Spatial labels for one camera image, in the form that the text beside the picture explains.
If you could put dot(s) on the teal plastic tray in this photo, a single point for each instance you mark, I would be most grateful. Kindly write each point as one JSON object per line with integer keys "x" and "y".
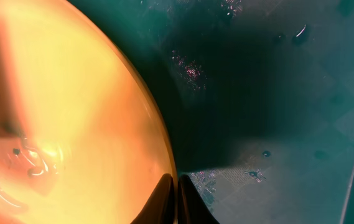
{"x": 257, "y": 97}

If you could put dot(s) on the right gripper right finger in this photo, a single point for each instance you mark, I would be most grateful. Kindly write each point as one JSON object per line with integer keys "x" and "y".
{"x": 191, "y": 207}

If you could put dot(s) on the yellow-rimmed plate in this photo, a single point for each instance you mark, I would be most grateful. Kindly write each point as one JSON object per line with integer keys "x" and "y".
{"x": 81, "y": 138}

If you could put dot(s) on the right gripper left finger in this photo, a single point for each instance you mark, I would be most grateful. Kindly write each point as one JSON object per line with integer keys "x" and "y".
{"x": 159, "y": 208}

